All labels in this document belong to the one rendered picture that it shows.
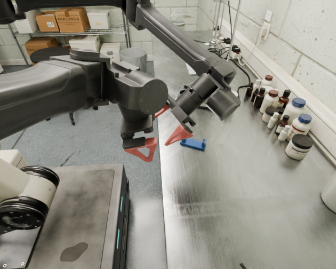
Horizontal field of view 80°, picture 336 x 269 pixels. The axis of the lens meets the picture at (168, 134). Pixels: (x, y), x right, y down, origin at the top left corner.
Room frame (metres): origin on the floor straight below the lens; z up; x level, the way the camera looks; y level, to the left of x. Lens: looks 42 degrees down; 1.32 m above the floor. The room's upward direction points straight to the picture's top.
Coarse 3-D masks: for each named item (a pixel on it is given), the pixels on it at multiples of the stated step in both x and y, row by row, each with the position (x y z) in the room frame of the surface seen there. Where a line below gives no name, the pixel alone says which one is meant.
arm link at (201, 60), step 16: (144, 0) 0.72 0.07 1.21; (144, 16) 0.70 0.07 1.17; (160, 16) 0.70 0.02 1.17; (160, 32) 0.65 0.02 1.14; (176, 32) 0.64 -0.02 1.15; (176, 48) 0.61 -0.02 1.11; (192, 48) 0.59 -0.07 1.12; (192, 64) 0.57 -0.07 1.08; (208, 64) 0.53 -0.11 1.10; (224, 80) 0.50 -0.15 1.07
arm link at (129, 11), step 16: (16, 0) 0.64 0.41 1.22; (32, 0) 0.66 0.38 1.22; (48, 0) 0.68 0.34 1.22; (64, 0) 0.70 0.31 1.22; (80, 0) 0.73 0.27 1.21; (96, 0) 0.75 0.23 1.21; (112, 0) 0.78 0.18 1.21; (128, 0) 0.75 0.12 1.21; (16, 16) 0.66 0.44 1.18; (128, 16) 0.76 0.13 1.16
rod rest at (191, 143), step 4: (184, 140) 0.58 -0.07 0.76; (188, 140) 0.58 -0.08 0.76; (192, 140) 0.58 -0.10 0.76; (204, 140) 0.56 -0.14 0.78; (184, 144) 0.56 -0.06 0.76; (188, 144) 0.56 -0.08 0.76; (192, 144) 0.56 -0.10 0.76; (196, 144) 0.56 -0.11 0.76; (200, 144) 0.56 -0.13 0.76; (204, 144) 0.56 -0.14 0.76; (200, 148) 0.54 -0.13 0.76; (204, 148) 0.54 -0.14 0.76
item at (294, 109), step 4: (292, 100) 0.71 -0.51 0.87; (296, 100) 0.69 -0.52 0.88; (300, 100) 0.69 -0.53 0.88; (304, 100) 0.69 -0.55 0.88; (288, 104) 0.71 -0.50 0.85; (292, 104) 0.69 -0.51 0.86; (296, 104) 0.67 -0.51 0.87; (300, 104) 0.67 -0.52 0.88; (304, 104) 0.67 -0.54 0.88; (288, 108) 0.68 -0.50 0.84; (292, 108) 0.67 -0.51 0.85; (296, 108) 0.67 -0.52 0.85; (300, 108) 0.67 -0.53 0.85; (304, 108) 0.67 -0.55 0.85; (284, 112) 0.70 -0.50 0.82; (288, 112) 0.68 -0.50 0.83; (292, 112) 0.66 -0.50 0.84; (296, 112) 0.66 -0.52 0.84; (300, 112) 0.65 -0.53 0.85; (304, 112) 0.66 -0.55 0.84; (292, 116) 0.66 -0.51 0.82; (296, 116) 0.65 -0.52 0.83; (288, 120) 0.66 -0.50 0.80; (292, 120) 0.66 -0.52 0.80; (288, 124) 0.66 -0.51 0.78
